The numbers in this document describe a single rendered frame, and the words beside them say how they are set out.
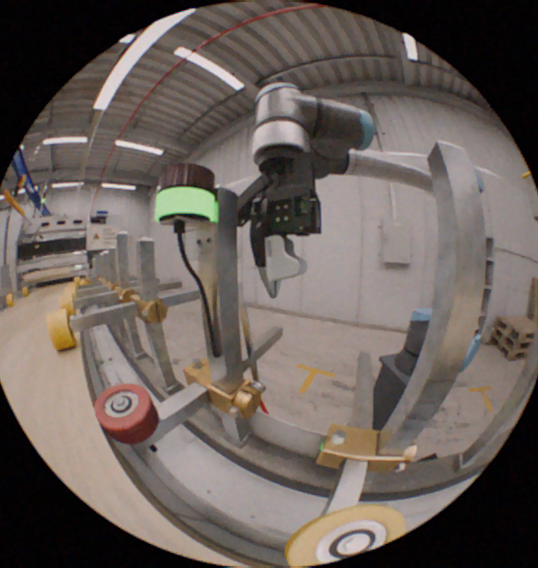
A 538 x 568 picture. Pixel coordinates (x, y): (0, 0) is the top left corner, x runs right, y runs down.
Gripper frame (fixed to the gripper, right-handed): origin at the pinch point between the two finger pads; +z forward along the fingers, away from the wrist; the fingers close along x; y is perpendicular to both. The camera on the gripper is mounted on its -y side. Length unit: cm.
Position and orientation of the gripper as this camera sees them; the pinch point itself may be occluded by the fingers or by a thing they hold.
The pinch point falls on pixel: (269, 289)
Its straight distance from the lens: 25.5
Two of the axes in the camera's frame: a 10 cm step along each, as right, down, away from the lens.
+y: 8.8, 0.8, -4.7
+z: 0.0, 9.9, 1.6
